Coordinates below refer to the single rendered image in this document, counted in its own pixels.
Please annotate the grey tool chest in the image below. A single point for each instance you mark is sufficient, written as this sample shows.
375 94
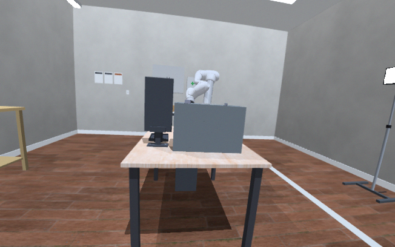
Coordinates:
209 128

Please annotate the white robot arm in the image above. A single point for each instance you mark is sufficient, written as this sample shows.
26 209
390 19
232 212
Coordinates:
206 88

